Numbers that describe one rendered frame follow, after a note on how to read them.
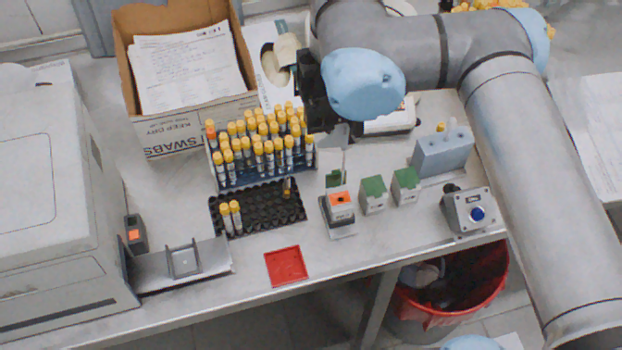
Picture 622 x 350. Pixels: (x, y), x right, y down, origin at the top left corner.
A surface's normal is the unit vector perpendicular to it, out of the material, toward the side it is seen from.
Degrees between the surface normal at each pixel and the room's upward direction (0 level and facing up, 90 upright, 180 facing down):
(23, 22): 90
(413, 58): 46
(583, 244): 10
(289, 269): 0
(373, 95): 90
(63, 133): 0
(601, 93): 1
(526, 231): 66
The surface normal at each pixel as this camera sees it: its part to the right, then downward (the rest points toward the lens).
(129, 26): 0.33, 0.80
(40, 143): 0.01, -0.51
